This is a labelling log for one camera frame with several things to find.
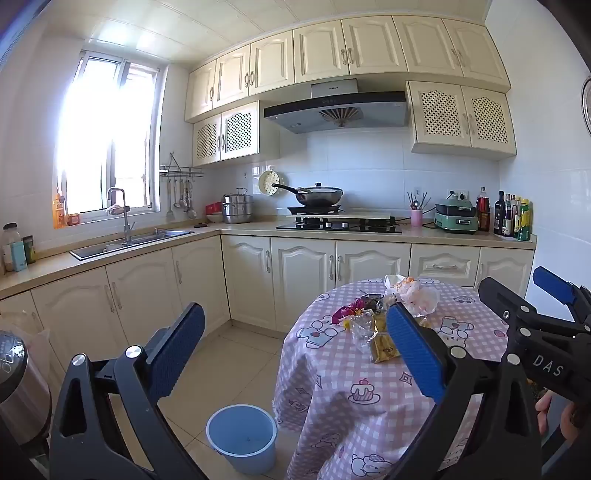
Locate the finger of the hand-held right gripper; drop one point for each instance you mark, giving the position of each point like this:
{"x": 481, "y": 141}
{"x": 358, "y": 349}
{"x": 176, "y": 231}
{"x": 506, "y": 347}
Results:
{"x": 501, "y": 300}
{"x": 554, "y": 286}

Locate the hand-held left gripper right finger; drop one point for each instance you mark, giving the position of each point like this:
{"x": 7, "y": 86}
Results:
{"x": 413, "y": 350}

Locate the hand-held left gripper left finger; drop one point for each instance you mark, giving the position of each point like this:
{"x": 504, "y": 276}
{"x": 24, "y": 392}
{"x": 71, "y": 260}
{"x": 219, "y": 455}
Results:
{"x": 182, "y": 341}

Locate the white orange plastic bag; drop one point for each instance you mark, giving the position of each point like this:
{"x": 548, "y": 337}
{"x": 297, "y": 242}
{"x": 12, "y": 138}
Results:
{"x": 418, "y": 295}

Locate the blue plastic bucket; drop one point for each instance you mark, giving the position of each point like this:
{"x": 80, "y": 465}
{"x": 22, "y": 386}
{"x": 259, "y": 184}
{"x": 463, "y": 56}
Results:
{"x": 240, "y": 457}

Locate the person's right hand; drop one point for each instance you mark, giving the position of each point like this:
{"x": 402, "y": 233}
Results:
{"x": 544, "y": 410}

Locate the clear plastic wrapper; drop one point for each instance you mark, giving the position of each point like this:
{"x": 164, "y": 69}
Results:
{"x": 362, "y": 325}

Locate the dark wrapper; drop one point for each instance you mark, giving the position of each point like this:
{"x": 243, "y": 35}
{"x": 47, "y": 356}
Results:
{"x": 371, "y": 302}

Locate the green yellow bottle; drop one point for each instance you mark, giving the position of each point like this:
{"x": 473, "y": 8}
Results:
{"x": 524, "y": 224}

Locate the pink checked tablecloth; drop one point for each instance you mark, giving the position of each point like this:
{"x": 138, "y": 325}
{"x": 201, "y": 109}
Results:
{"x": 341, "y": 360}

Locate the white paper tissue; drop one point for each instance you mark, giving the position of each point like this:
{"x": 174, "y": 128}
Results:
{"x": 392, "y": 280}

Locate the dark sauce bottle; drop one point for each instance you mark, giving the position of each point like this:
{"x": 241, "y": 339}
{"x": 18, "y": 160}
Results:
{"x": 508, "y": 221}

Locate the slim sauce bottle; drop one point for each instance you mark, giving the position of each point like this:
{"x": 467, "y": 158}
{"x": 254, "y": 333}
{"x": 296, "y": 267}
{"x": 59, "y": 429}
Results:
{"x": 516, "y": 217}

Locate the pink purple wrapper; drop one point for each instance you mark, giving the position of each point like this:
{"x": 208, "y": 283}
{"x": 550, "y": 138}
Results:
{"x": 341, "y": 314}

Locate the dark glass bottle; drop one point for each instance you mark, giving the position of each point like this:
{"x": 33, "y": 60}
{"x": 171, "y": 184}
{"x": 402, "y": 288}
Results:
{"x": 499, "y": 217}

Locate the red capped sauce bottle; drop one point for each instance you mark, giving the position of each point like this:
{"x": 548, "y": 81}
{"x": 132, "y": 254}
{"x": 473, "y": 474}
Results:
{"x": 483, "y": 212}

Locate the green electric cooker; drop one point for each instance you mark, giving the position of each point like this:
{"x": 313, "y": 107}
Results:
{"x": 457, "y": 221}

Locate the steel sink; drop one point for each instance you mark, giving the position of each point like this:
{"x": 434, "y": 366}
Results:
{"x": 138, "y": 240}

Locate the pink utensil holder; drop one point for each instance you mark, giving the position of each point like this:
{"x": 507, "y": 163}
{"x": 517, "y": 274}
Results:
{"x": 417, "y": 218}

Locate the steel faucet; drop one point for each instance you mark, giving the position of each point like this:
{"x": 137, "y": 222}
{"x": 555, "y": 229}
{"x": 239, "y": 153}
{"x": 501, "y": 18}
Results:
{"x": 125, "y": 226}

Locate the pink utensil cup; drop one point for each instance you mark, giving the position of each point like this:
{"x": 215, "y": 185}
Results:
{"x": 415, "y": 202}

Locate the cream lower cabinets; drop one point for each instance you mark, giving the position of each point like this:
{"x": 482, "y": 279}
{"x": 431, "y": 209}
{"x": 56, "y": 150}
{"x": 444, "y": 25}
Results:
{"x": 300, "y": 277}

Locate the cream cabinets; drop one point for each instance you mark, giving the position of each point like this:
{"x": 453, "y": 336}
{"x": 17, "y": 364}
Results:
{"x": 300, "y": 277}
{"x": 323, "y": 50}

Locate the red bowl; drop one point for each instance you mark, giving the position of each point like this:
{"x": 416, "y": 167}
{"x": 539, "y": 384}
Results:
{"x": 214, "y": 207}

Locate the steel steamer pot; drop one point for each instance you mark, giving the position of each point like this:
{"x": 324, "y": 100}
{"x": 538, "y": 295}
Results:
{"x": 238, "y": 210}

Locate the translucent plastic bag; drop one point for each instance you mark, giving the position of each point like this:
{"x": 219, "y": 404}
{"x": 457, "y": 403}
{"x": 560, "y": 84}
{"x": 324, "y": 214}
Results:
{"x": 39, "y": 337}

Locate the black gas stove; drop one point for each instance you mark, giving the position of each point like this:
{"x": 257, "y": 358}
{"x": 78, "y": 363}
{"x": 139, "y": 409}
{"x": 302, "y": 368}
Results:
{"x": 341, "y": 226}

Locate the silver rice cooker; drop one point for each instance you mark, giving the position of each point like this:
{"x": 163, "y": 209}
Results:
{"x": 23, "y": 397}

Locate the steel utensil rack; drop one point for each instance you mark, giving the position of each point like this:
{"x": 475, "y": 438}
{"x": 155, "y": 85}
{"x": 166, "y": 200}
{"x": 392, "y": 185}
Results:
{"x": 184, "y": 171}

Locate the orange bottle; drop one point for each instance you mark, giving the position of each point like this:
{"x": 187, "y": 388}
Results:
{"x": 58, "y": 211}

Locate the cream round perforated plate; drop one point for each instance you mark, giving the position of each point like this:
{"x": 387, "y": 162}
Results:
{"x": 268, "y": 182}

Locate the black wok with lid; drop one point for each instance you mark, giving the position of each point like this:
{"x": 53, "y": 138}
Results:
{"x": 318, "y": 196}

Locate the teal box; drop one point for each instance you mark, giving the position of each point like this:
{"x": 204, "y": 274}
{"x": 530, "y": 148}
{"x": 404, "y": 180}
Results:
{"x": 18, "y": 257}

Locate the large cream lattice cabinet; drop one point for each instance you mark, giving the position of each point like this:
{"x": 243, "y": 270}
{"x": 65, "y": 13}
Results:
{"x": 461, "y": 115}

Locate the clear plastic jar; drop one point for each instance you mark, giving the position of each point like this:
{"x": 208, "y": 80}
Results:
{"x": 8, "y": 240}

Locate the small cream lattice cabinet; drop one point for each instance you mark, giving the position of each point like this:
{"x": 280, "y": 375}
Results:
{"x": 235, "y": 134}

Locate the kitchen window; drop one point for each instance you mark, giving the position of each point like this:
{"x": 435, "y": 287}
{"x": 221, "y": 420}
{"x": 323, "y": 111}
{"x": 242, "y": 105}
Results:
{"x": 106, "y": 138}

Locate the grey range hood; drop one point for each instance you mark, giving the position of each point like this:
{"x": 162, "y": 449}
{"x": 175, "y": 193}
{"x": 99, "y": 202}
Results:
{"x": 369, "y": 113}

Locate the cream upper cabinets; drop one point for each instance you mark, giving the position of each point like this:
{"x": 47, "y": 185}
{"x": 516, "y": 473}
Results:
{"x": 323, "y": 50}

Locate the white wall socket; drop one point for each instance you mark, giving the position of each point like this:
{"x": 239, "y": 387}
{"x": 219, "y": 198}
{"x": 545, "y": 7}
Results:
{"x": 457, "y": 192}

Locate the wall clock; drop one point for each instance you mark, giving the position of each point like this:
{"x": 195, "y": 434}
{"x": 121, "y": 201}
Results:
{"x": 587, "y": 104}

